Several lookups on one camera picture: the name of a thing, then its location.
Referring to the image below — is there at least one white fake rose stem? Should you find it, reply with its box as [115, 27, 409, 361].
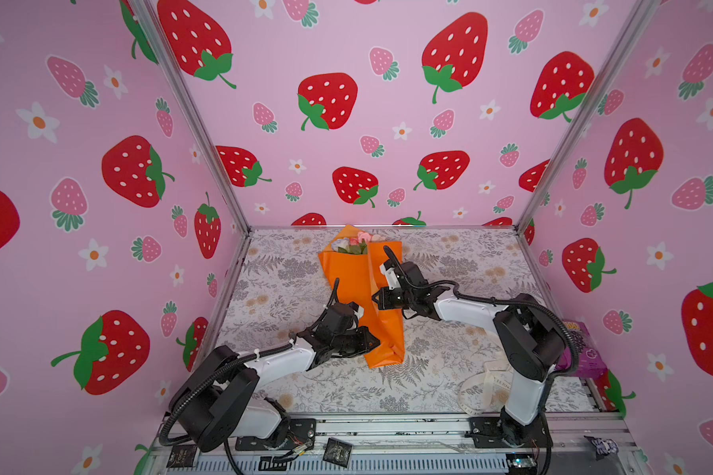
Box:
[331, 237, 351, 253]

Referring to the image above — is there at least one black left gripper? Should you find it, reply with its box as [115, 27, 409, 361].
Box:
[331, 325, 382, 355]

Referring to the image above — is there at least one black square tag middle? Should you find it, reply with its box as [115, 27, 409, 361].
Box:
[323, 437, 353, 468]

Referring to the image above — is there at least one purple snack bag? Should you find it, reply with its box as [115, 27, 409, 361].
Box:
[564, 321, 607, 379]

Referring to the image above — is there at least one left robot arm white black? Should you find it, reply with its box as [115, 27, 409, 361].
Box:
[158, 301, 380, 452]

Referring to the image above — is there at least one floral patterned table mat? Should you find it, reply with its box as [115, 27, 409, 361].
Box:
[180, 226, 601, 416]

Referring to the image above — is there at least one left aluminium corner post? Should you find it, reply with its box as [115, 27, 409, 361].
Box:
[132, 0, 251, 236]

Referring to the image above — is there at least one pink fake rose stem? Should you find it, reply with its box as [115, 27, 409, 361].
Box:
[356, 232, 372, 247]

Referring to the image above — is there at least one black square tag left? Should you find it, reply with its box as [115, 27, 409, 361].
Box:
[166, 445, 200, 470]

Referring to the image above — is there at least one right aluminium corner post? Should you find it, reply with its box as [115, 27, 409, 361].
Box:
[515, 0, 660, 238]

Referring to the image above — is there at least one black square tag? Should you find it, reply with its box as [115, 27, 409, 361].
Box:
[166, 445, 200, 470]
[323, 437, 353, 468]

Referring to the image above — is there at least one orange wrapping paper sheet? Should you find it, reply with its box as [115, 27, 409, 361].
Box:
[318, 225, 406, 368]

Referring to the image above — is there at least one aluminium corner post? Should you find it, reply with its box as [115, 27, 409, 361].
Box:
[515, 0, 660, 238]
[132, 0, 251, 236]

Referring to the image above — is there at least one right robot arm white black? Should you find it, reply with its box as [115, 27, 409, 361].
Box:
[372, 259, 578, 447]

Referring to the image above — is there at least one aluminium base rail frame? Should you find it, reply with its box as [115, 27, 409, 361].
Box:
[145, 412, 653, 474]

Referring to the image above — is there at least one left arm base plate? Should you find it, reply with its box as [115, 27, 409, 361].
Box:
[235, 418, 317, 451]

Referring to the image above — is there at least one white ribbon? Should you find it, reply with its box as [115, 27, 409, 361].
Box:
[458, 361, 513, 417]

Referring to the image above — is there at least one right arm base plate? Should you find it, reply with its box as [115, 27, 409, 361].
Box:
[465, 416, 554, 449]

